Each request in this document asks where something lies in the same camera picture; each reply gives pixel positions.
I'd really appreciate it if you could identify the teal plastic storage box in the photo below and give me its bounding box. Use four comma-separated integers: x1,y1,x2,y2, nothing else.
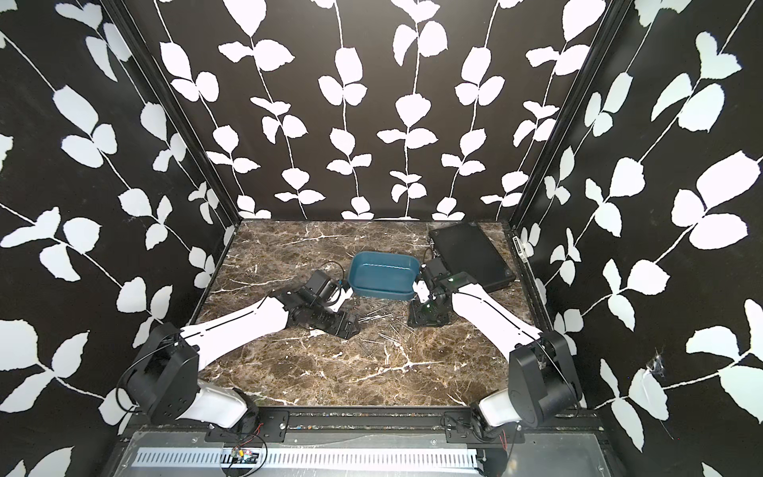
348,252,420,301

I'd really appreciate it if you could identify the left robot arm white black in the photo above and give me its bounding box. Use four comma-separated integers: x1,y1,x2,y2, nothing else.
117,284,360,429

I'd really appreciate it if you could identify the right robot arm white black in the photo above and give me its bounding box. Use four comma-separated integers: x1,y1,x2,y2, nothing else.
409,260,582,427

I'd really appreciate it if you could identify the black carrying case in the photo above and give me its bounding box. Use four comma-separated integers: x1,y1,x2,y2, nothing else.
428,223,517,292

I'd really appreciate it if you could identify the steel nail pile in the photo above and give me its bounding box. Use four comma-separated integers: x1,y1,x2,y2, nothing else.
352,306,414,353

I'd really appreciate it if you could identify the white perforated strip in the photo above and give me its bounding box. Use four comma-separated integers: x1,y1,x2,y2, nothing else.
128,447,481,473

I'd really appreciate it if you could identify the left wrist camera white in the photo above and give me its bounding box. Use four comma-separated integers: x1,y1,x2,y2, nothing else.
304,270,353,312

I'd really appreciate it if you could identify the black front rail base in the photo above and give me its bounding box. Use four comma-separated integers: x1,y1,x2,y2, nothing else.
127,407,609,445

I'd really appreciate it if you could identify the small circuit board with wires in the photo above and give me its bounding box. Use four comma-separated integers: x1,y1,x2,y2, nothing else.
223,423,269,476

